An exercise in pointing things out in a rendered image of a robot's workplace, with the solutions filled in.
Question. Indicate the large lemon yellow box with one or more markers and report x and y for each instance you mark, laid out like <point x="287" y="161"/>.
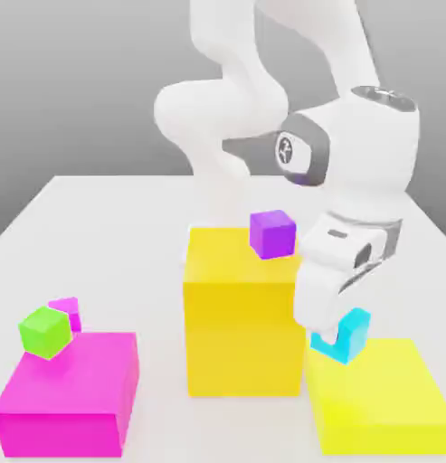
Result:
<point x="378" y="398"/>

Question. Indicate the small purple cube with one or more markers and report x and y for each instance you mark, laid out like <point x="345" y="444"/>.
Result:
<point x="273" y="235"/>

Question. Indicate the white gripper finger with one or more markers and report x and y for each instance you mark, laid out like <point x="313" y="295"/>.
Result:
<point x="327" y="335"/>

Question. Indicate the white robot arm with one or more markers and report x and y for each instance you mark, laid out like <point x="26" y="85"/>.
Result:
<point x="367" y="152"/>

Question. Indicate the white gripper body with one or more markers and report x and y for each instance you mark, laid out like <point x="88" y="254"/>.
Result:
<point x="316" y="296"/>

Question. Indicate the small green cube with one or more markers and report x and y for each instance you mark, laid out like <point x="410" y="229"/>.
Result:
<point x="45" y="332"/>

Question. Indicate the large magenta box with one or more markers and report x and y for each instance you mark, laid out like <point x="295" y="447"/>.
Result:
<point x="63" y="398"/>

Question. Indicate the small magenta cube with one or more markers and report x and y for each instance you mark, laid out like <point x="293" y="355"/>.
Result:
<point x="68" y="306"/>

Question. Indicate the large golden yellow box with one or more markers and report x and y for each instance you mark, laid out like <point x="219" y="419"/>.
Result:
<point x="240" y="325"/>

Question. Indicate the small cyan cube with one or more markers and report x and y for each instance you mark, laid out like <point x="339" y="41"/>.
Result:
<point x="353" y="336"/>

